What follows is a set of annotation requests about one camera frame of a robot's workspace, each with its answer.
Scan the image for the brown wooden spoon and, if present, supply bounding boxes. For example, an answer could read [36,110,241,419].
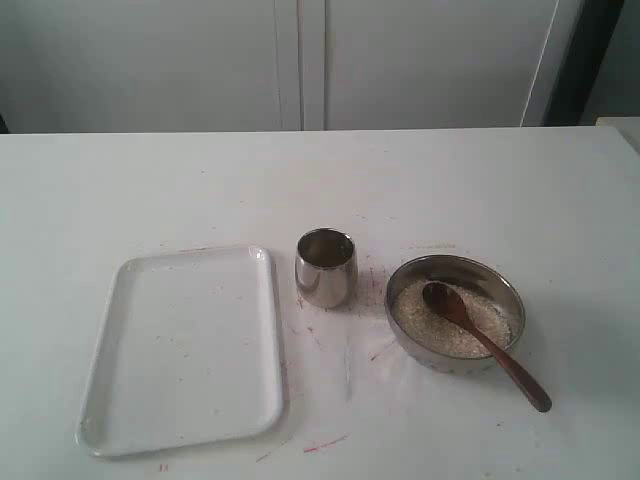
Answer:
[422,282,552,413]

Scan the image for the steel cup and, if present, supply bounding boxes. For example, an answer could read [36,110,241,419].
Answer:
[294,228,358,309]

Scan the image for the beige grains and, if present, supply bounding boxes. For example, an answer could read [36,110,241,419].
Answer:
[392,280,511,358]

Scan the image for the steel bowl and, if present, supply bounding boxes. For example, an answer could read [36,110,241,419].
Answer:
[384,254,526,375]

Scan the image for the white rectangular plastic tray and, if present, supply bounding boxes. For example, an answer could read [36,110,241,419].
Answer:
[75,246,284,458]

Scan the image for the white cabinet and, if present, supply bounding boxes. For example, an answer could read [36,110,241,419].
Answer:
[1,1,582,133]

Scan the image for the dark vertical post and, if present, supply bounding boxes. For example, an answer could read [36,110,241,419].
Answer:
[542,0,625,127]

